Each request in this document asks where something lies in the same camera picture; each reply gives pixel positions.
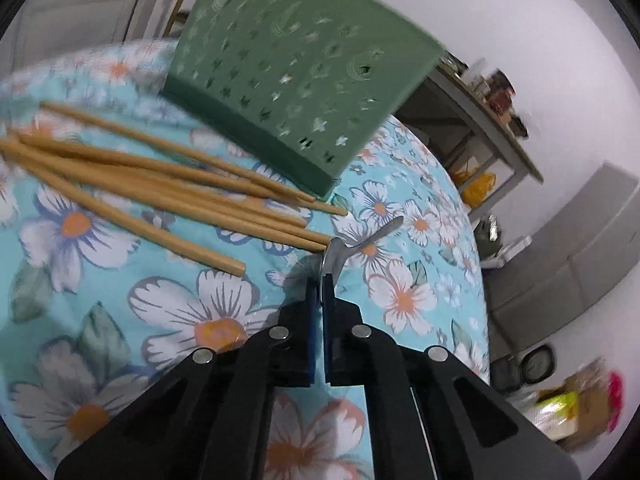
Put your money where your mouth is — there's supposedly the yellow plastic bag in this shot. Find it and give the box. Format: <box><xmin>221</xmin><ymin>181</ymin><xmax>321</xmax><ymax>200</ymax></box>
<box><xmin>451</xmin><ymin>170</ymin><xmax>497</xmax><ymax>209</ymax></box>

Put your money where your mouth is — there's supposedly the cardboard box with bags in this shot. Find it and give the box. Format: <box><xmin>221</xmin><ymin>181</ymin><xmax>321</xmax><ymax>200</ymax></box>
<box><xmin>508</xmin><ymin>358</ymin><xmax>625</xmax><ymax>451</ymax></box>

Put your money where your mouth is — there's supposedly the floral blue tablecloth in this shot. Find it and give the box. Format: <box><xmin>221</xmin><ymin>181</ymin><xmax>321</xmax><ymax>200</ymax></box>
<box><xmin>1</xmin><ymin>41</ymin><xmax>489</xmax><ymax>477</ymax></box>

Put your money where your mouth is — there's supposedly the black rice cooker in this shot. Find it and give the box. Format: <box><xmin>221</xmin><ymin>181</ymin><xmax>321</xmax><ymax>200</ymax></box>
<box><xmin>490</xmin><ymin>344</ymin><xmax>556</xmax><ymax>394</ymax></box>

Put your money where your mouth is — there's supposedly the green perforated utensil basket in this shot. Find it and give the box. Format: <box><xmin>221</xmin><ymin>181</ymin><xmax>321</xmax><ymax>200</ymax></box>
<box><xmin>162</xmin><ymin>0</ymin><xmax>444</xmax><ymax>198</ymax></box>

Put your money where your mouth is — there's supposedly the wooden chopstick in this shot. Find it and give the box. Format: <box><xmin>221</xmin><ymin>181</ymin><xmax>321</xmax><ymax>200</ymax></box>
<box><xmin>10</xmin><ymin>155</ymin><xmax>246</xmax><ymax>276</ymax></box>
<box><xmin>0</xmin><ymin>145</ymin><xmax>333</xmax><ymax>253</ymax></box>
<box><xmin>39</xmin><ymin>101</ymin><xmax>348</xmax><ymax>216</ymax></box>
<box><xmin>1</xmin><ymin>139</ymin><xmax>306</xmax><ymax>229</ymax></box>
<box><xmin>10</xmin><ymin>129</ymin><xmax>314</xmax><ymax>204</ymax></box>

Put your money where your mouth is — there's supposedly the grey refrigerator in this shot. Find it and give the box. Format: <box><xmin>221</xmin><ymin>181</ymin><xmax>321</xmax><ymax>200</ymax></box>
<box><xmin>485</xmin><ymin>162</ymin><xmax>639</xmax><ymax>352</ymax></box>

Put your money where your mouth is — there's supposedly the metal spoon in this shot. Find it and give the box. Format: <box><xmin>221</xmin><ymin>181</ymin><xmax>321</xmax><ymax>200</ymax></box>
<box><xmin>319</xmin><ymin>216</ymin><xmax>404</xmax><ymax>282</ymax></box>

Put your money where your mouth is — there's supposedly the grey long desk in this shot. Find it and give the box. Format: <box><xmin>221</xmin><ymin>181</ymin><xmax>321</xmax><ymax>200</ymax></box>
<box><xmin>394</xmin><ymin>54</ymin><xmax>546</xmax><ymax>226</ymax></box>

